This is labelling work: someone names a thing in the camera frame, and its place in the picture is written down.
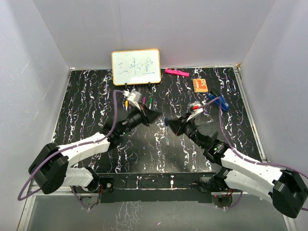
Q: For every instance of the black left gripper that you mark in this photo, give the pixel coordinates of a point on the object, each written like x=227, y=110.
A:
x=151, y=115

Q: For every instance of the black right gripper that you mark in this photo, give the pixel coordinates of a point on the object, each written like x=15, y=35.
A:
x=177, y=125

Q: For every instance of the white pen blue tip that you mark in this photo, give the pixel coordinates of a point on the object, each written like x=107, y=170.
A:
x=167, y=138

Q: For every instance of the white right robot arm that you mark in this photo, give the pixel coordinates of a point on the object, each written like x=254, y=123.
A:
x=282, y=187

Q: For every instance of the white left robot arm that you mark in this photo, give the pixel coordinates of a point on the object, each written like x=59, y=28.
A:
x=54, y=165

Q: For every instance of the orange spiral notebook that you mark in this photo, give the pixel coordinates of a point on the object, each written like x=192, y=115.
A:
x=199, y=85

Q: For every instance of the pink plastic clip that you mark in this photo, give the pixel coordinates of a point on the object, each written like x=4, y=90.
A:
x=176, y=72

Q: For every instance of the blue stapler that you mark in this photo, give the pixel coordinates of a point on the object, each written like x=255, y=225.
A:
x=213, y=94

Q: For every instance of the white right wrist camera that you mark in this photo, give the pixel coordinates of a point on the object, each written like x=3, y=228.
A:
x=195, y=108

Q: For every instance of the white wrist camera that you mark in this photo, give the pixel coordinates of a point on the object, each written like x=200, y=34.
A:
x=195, y=108
x=132, y=96

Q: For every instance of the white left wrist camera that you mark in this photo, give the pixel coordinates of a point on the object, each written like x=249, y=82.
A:
x=132, y=96

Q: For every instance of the white board with yellow frame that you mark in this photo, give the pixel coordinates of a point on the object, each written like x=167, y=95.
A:
x=136, y=67

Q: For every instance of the black front mounting rail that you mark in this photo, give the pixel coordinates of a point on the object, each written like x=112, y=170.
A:
x=163, y=187

